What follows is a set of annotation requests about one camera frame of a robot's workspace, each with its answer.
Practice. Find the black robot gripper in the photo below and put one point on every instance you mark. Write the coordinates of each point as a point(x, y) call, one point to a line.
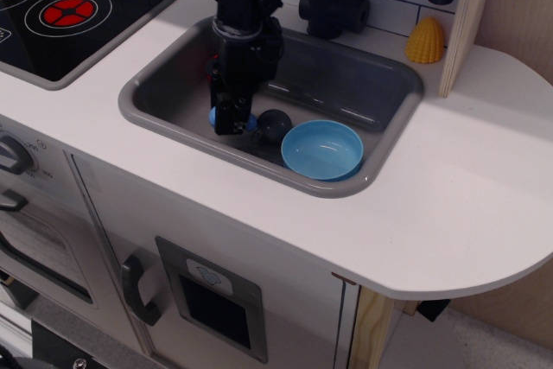
point(245, 63)

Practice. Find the black toy stovetop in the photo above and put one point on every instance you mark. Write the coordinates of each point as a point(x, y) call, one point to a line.
point(50, 43)

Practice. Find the yellow toy corn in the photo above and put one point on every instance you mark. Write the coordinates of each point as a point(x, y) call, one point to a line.
point(425, 44)

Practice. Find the red toy apple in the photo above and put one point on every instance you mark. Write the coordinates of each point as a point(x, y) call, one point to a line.
point(212, 69)

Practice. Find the grey cabinet door handle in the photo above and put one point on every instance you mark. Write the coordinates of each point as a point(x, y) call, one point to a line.
point(131, 272)

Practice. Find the grey oven door handle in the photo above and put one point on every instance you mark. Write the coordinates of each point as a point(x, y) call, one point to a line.
point(12, 201)

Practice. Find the grey dispenser panel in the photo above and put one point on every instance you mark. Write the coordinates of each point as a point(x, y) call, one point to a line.
point(215, 299)

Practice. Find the grey oven knob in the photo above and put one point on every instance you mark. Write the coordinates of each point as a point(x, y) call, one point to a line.
point(16, 156)

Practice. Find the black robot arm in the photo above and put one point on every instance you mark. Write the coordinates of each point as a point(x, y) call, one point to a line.
point(245, 16)

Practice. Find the light blue plastic bowl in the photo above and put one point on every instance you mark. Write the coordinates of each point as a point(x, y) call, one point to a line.
point(323, 150)

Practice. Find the light wooden side post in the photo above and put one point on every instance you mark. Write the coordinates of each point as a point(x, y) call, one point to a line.
point(466, 25)

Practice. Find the toy oven door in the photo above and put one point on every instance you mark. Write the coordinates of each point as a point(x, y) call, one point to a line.
point(52, 247)

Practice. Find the blue and grey toy spoon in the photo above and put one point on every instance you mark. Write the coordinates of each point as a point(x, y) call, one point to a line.
point(273, 124)

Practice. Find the grey plastic sink basin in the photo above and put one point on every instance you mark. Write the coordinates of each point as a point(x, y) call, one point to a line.
point(315, 80)

